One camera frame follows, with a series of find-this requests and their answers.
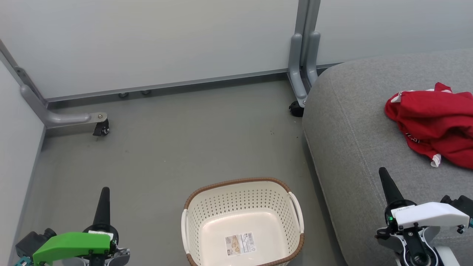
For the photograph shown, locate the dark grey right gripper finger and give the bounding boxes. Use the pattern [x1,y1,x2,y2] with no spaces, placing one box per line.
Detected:
[379,167,396,208]
[383,167,405,204]

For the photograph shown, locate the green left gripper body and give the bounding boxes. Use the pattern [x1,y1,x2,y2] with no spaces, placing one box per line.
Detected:
[33,224,130,266]

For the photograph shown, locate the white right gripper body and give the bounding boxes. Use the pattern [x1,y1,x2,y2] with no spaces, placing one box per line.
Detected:
[376,199,470,266]

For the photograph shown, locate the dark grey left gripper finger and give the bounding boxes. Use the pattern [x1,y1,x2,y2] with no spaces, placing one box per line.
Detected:
[102,187,111,226]
[92,187,106,226]

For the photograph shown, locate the red jersey with number print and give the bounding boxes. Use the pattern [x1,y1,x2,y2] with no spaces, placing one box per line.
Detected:
[403,127,473,170]

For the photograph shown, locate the red garment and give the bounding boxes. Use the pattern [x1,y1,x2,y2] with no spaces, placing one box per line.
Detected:
[384,82,473,143]

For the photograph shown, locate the grey fabric sofa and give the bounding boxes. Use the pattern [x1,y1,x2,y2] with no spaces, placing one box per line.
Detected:
[302,50,473,266]

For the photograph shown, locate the grey swivel caster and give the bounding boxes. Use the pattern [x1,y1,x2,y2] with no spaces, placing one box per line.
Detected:
[92,120,110,136]

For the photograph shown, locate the grey partition foot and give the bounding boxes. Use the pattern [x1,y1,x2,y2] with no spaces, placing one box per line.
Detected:
[306,31,321,87]
[20,84,108,129]
[288,33,309,108]

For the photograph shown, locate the cream perforated laundry basket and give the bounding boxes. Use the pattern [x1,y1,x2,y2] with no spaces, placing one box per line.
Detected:
[181,177,305,266]

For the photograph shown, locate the black swivel caster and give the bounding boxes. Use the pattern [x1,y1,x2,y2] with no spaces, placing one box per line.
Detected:
[289,100,304,118]

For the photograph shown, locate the paper basket label sticker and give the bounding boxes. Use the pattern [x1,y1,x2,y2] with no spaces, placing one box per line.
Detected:
[225,232,256,256]

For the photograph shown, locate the grey partition bottom rail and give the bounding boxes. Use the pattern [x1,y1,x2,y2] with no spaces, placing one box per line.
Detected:
[45,68,289,105]

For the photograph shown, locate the grey aluminium partition post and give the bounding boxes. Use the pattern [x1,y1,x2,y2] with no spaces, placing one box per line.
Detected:
[0,39,47,104]
[296,0,321,71]

